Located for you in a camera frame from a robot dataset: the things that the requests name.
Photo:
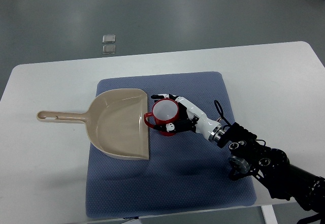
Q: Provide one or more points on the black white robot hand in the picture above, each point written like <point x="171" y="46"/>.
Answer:
<point x="190" y="118"/>

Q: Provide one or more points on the red cup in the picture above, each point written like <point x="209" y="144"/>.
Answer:
<point x="164" y="111"/>

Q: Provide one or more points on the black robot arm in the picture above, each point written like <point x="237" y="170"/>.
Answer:
<point x="251" y="156"/>

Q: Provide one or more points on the beige plastic dustpan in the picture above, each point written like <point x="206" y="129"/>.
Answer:
<point x="114" y="123"/>

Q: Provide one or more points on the blue grey mat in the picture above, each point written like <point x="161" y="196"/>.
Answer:
<point x="185" y="172"/>

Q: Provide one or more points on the lower metal floor plate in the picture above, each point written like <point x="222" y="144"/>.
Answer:
<point x="109" y="49"/>

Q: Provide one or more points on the metal floor plate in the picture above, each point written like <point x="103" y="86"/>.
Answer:
<point x="109" y="49"/>
<point x="108" y="38"/>

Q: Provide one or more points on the upper metal floor plate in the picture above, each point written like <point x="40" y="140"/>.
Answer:
<point x="108" y="38"/>

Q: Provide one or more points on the white table leg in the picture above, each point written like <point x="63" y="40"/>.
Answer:
<point x="269" y="214"/>

